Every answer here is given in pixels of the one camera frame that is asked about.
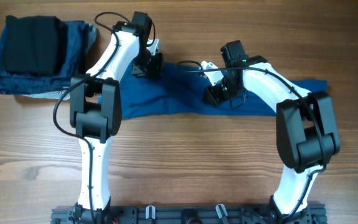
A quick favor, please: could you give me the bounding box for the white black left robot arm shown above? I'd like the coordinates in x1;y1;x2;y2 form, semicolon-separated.
70;21;163;223

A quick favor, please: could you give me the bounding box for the black folded garment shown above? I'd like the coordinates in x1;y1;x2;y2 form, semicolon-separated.
1;15;68;76

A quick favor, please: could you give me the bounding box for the blue polo shirt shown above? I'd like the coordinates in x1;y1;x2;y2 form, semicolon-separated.
119;62;328;119

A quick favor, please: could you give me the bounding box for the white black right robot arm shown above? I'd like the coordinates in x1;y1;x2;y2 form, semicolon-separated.
201;56;340;223

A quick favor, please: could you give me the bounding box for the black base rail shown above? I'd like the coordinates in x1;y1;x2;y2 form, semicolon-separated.
50;203;328;224

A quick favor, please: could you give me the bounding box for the dark blue folded garment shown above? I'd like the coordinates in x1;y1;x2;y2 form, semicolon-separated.
0;21;91;95

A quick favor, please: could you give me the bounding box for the light grey folded garment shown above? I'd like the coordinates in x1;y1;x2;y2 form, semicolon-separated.
24;24;97;100

